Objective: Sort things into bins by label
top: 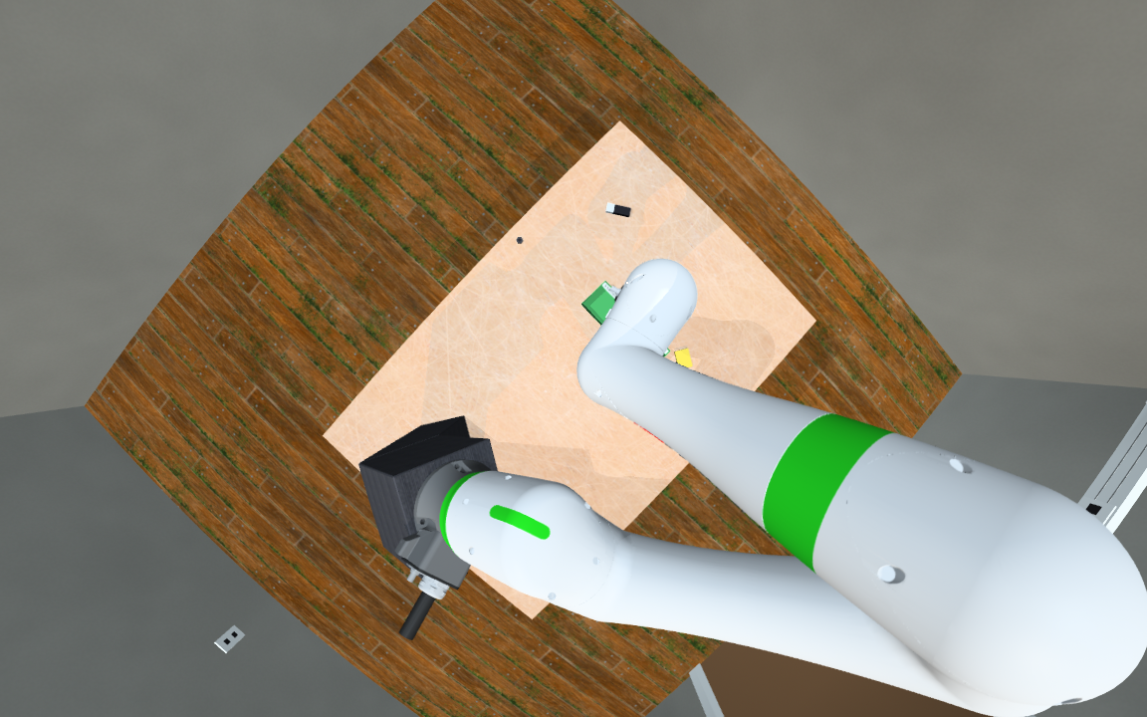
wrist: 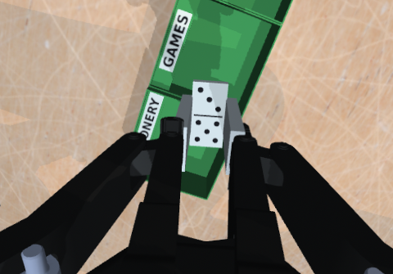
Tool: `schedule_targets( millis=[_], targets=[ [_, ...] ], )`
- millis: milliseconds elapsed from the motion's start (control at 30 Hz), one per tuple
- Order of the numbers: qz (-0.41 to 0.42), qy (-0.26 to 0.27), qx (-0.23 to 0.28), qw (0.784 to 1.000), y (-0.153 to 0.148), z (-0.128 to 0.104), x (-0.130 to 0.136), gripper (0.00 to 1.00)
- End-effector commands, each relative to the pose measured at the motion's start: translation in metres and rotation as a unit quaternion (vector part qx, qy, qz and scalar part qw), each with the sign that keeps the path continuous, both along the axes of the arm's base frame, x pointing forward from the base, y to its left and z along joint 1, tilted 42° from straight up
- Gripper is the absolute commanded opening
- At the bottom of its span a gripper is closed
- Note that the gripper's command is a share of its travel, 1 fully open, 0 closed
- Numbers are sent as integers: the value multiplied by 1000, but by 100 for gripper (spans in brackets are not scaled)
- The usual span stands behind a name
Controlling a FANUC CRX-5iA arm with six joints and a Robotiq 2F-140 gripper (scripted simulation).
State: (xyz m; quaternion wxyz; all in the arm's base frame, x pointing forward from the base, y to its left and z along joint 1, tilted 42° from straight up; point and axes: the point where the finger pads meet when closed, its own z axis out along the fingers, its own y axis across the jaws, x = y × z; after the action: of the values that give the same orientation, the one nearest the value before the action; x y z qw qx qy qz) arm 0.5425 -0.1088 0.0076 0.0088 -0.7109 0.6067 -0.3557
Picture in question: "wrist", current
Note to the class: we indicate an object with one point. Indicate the white domino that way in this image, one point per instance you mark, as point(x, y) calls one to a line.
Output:
point(208, 110)

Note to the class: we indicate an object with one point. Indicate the green three-compartment bin rack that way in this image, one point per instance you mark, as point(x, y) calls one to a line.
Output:
point(223, 42)

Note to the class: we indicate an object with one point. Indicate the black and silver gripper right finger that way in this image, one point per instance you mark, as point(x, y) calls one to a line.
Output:
point(333, 238)

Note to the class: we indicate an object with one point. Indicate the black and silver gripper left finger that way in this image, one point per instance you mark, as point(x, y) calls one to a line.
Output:
point(61, 234)

